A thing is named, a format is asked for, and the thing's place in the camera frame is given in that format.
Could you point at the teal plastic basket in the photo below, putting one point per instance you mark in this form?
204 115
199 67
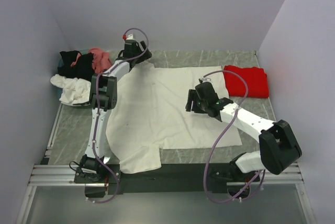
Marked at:
60 64

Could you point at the cream white t-shirt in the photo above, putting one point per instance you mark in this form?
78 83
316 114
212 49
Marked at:
150 116

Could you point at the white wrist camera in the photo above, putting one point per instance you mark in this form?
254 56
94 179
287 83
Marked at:
204 80
130 37

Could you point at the white t-shirt black trim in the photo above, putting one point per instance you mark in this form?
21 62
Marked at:
74 91

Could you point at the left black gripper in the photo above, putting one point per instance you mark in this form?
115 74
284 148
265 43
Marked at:
145 55

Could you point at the aluminium frame rail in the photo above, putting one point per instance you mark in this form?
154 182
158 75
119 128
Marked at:
44 175

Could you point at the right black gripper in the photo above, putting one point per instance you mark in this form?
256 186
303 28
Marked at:
193 97

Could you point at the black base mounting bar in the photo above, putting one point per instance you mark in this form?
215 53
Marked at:
168 178

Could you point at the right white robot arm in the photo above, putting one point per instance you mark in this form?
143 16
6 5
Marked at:
278 146

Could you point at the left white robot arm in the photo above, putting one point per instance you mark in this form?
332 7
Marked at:
103 99

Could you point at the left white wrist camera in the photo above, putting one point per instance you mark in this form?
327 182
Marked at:
130 37

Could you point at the folded red t-shirt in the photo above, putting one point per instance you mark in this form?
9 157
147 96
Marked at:
255 78

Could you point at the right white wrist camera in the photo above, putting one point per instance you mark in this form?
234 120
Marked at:
204 80

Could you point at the pink t-shirt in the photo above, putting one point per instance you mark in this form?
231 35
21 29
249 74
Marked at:
95 61

